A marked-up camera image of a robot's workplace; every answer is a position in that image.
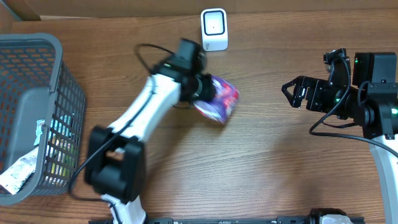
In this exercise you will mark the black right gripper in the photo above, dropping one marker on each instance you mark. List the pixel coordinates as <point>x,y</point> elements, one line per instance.
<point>315,86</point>

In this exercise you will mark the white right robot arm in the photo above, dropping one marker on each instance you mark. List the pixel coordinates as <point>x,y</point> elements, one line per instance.
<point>364,89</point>

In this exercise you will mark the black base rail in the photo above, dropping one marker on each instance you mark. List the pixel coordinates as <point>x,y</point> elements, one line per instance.
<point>316,215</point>

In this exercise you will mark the teal snack wrapper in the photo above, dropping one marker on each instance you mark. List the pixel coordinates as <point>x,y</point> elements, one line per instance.
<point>55,124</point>

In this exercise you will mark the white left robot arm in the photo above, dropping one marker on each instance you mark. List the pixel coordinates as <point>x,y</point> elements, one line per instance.
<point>116,164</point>

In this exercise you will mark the white tube gold cap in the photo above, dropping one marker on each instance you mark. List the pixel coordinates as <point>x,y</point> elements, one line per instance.
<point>14,177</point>

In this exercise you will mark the purple pad package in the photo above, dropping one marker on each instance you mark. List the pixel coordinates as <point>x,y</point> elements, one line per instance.
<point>223,104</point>

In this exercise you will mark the brown cardboard backboard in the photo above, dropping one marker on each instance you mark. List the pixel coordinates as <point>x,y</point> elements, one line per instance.
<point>33,9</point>

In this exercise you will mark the grey plastic basket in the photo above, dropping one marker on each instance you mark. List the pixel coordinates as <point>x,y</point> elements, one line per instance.
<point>37,84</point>

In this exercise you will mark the white barcode scanner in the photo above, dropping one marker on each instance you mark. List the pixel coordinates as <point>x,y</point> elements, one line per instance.
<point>214,29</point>

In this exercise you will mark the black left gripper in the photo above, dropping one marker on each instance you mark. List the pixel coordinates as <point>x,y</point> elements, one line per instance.
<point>210,93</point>

